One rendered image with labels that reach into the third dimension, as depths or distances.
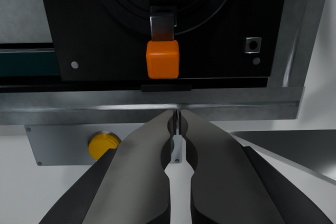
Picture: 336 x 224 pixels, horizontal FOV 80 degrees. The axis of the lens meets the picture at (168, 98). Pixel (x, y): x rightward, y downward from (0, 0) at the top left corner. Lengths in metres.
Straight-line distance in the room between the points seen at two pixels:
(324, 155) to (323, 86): 1.48
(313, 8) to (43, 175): 0.53
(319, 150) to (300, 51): 1.60
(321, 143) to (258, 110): 1.55
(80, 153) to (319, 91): 0.40
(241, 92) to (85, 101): 0.19
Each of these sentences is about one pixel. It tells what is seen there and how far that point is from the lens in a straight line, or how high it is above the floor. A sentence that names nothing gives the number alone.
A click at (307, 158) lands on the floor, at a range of 1.85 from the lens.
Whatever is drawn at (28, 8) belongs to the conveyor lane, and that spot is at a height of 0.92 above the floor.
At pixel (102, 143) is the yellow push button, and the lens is 0.28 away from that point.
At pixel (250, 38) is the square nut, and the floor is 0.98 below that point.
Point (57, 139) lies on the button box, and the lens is 0.32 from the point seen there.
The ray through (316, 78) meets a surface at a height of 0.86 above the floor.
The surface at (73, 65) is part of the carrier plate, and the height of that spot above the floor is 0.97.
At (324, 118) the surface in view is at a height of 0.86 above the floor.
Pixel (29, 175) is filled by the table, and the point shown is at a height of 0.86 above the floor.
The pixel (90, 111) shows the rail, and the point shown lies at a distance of 0.28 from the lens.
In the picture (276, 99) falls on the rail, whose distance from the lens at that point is 0.29.
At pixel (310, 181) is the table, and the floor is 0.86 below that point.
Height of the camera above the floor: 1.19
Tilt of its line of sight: 67 degrees down
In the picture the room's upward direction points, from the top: 180 degrees clockwise
